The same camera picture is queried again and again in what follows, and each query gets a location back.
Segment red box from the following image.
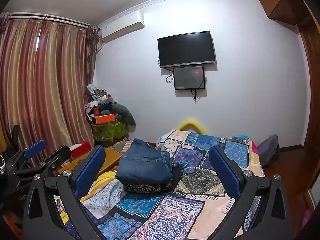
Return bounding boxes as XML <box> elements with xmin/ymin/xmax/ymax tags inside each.
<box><xmin>69</xmin><ymin>141</ymin><xmax>92</xmax><ymax>159</ymax></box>

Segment white air conditioner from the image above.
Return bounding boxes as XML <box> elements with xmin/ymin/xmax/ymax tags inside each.
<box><xmin>101</xmin><ymin>10</ymin><xmax>145</xmax><ymax>43</ymax></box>

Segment small wall monitor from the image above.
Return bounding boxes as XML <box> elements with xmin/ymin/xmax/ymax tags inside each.
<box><xmin>173</xmin><ymin>66</ymin><xmax>206</xmax><ymax>90</ymax></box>

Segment blue denim jacket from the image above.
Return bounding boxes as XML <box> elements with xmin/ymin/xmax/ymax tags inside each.
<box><xmin>116</xmin><ymin>138</ymin><xmax>172</xmax><ymax>185</ymax></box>

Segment blue patchwork bed quilt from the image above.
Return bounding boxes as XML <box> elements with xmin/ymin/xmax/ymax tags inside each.
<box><xmin>81</xmin><ymin>130</ymin><xmax>264</xmax><ymax>239</ymax></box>

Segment folded navy patterned clothes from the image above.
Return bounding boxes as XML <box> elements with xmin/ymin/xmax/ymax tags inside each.
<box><xmin>123</xmin><ymin>162</ymin><xmax>185</xmax><ymax>194</ymax></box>

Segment purple backpack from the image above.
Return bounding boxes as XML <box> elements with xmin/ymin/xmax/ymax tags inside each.
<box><xmin>258</xmin><ymin>134</ymin><xmax>279</xmax><ymax>166</ymax></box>

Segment wooden bedside table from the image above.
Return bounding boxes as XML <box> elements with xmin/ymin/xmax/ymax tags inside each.
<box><xmin>58</xmin><ymin>147</ymin><xmax>122</xmax><ymax>177</ymax></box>

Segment wooden door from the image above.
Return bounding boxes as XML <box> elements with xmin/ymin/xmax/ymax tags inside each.
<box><xmin>298</xmin><ymin>0</ymin><xmax>319</xmax><ymax>208</ymax></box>

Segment grey stuffed pillow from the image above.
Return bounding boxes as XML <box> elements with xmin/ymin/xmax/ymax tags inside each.
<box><xmin>111</xmin><ymin>103</ymin><xmax>136</xmax><ymax>133</ymax></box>

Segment yellow pillow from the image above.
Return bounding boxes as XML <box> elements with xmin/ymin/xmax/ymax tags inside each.
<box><xmin>176</xmin><ymin>119</ymin><xmax>207</xmax><ymax>135</ymax></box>

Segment striped pink curtain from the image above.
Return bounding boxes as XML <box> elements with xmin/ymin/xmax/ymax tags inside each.
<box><xmin>1</xmin><ymin>14</ymin><xmax>99</xmax><ymax>165</ymax></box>

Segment wall mounted black television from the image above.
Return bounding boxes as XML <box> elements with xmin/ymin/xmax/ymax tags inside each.
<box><xmin>157</xmin><ymin>31</ymin><xmax>216</xmax><ymax>68</ymax></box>

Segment orange box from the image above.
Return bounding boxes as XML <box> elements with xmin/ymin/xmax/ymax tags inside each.
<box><xmin>92</xmin><ymin>114</ymin><xmax>116</xmax><ymax>125</ymax></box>

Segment wooden wall cabinet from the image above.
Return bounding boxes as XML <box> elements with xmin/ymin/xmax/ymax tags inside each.
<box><xmin>259</xmin><ymin>0</ymin><xmax>305</xmax><ymax>25</ymax></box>

